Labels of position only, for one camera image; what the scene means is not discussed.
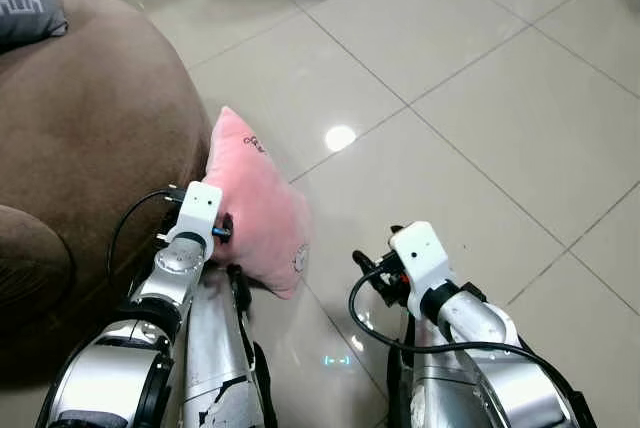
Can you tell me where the brown fabric sofa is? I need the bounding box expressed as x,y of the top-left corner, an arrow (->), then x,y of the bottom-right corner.
0,0 -> 213,389

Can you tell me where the pink plush pillow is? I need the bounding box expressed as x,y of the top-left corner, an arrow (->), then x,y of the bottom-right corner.
203,106 -> 312,300

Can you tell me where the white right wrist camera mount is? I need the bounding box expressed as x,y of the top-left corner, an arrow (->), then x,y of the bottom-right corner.
388,221 -> 457,311

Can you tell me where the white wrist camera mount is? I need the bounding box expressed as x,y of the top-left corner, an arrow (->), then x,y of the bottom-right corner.
172,181 -> 223,242
388,221 -> 457,311

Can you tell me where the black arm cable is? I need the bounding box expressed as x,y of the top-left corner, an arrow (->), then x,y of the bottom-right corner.
108,188 -> 187,281
348,263 -> 593,428

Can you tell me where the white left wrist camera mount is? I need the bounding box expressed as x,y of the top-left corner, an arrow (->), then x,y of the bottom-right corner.
172,181 -> 223,242

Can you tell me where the silver left robot leg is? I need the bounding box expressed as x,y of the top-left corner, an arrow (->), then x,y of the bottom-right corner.
180,266 -> 277,428

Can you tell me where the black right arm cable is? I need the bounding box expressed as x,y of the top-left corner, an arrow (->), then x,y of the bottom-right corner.
348,263 -> 593,428

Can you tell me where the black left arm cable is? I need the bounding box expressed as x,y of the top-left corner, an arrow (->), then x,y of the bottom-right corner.
108,188 -> 187,281

